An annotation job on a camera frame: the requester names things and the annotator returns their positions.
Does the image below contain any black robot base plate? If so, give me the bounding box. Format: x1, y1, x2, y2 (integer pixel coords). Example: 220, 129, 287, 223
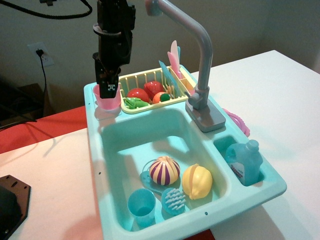
0, 174, 31, 240

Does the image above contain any yellow dish drying rack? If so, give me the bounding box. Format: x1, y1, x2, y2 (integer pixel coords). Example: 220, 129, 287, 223
119, 65, 197, 114

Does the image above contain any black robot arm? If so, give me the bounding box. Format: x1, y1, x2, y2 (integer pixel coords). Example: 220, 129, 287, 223
92, 0, 136, 99

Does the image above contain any green toy vegetable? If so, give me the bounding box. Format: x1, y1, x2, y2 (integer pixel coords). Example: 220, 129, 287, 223
124, 97, 149, 110

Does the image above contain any red cloth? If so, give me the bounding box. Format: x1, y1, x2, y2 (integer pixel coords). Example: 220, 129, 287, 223
0, 106, 87, 154

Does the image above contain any blue plastic cup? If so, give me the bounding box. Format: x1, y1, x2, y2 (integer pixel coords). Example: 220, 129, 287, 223
127, 188, 156, 228

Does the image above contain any blue dish brush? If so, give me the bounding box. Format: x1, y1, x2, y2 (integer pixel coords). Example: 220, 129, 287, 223
140, 171, 186, 216

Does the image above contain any pink toy knife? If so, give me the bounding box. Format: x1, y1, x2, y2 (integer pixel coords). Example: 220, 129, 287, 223
167, 40, 183, 79

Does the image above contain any turquoise toy sink unit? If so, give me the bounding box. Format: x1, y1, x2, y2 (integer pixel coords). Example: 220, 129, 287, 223
84, 84, 287, 240

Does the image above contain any teal toy utensil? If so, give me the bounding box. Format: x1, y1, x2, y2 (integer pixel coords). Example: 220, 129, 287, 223
177, 46, 181, 65

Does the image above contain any pink plastic cup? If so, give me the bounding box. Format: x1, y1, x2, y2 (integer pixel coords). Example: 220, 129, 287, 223
93, 84, 121, 111

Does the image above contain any white wall outlet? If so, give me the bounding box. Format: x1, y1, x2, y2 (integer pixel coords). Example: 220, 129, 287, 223
27, 42, 55, 67

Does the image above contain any yellow toy lemon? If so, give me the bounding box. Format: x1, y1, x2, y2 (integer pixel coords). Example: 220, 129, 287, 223
182, 163, 213, 200

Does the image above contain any black power cord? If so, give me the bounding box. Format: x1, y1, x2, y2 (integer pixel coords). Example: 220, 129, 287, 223
24, 49, 57, 141

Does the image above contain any blue toy plate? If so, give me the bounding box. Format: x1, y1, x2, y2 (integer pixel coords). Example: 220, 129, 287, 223
158, 60, 181, 98

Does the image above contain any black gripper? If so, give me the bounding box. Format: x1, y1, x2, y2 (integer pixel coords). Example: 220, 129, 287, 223
92, 23, 133, 99

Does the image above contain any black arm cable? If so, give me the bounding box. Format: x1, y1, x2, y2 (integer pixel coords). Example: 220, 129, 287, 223
0, 0, 93, 19

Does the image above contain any blue toy detergent bottle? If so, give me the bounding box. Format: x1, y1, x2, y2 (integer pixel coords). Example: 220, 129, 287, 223
224, 139, 263, 187

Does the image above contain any red toy strawberry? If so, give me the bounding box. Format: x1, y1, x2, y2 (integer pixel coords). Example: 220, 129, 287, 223
143, 81, 164, 100

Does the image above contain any pink toy pot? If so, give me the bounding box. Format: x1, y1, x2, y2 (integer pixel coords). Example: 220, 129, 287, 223
223, 108, 250, 137

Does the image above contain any grey toy faucet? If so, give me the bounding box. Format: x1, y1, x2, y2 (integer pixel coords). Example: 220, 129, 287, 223
145, 0, 226, 133

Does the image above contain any red toy tomato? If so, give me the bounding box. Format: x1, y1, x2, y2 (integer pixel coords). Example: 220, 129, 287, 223
126, 88, 150, 103

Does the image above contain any purple striped toy onion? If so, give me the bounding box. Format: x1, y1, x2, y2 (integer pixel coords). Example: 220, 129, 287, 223
149, 155, 181, 186

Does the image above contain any orange toy fruit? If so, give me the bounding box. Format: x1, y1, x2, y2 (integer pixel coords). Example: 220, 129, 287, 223
152, 91, 171, 104

